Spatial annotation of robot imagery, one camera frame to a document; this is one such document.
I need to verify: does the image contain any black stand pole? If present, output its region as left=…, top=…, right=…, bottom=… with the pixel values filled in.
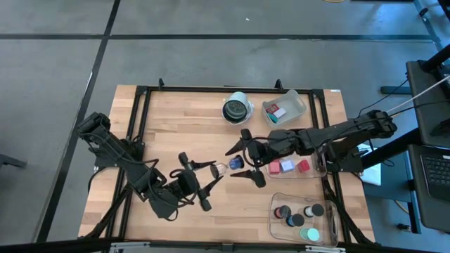
left=361, top=128, right=423, bottom=170

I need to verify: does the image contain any red sand hourglass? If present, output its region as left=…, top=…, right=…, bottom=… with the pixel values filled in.
left=274, top=205, right=292, bottom=220

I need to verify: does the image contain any black metal table frame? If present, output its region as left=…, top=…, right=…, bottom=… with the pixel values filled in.
left=83, top=84, right=374, bottom=245

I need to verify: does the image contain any white cable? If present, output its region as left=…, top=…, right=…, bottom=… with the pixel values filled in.
left=386, top=74, right=450, bottom=115

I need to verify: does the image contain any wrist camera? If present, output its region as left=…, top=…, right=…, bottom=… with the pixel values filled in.
left=247, top=142, right=266, bottom=162
left=178, top=174, right=198, bottom=195

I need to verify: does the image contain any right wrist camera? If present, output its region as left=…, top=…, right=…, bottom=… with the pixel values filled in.
left=247, top=142, right=266, bottom=162

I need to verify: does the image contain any white round cup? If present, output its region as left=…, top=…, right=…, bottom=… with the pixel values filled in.
left=221, top=91, right=255, bottom=124

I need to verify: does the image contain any white paper sheet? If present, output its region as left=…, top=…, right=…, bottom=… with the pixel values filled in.
left=354, top=142, right=383, bottom=186

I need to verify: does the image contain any teal hourglass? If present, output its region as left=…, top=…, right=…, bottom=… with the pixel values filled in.
left=298, top=227, right=321, bottom=242

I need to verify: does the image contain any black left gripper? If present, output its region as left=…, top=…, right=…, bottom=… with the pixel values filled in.
left=174, top=151, right=225, bottom=213

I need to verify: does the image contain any black furniture leg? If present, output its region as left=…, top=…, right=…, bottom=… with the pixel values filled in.
left=0, top=153, right=28, bottom=170

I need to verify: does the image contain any black laptop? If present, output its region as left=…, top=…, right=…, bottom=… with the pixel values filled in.
left=407, top=143, right=450, bottom=205

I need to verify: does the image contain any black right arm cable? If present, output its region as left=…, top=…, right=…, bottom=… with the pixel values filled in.
left=242, top=136, right=321, bottom=168

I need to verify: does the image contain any grey plastic handled bin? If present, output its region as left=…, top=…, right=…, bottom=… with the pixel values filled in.
left=260, top=89, right=308, bottom=129

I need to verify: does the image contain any black side desk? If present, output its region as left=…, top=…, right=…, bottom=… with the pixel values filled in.
left=406, top=59, right=450, bottom=148

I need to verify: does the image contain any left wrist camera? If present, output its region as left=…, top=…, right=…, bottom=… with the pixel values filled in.
left=178, top=174, right=198, bottom=195

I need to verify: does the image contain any black metal crossbar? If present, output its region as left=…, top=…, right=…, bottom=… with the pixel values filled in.
left=0, top=237, right=450, bottom=253

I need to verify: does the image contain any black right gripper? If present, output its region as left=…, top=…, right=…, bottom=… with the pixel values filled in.
left=224, top=128, right=283, bottom=189

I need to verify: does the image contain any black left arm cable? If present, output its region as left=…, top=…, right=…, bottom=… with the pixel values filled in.
left=139, top=157, right=198, bottom=222

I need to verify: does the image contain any clear plastic bin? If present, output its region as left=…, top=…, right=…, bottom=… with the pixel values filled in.
left=263, top=138, right=328, bottom=181
left=268, top=190, right=339, bottom=244

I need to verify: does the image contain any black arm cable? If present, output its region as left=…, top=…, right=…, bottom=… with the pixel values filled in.
left=242, top=136, right=321, bottom=168
left=139, top=157, right=198, bottom=222

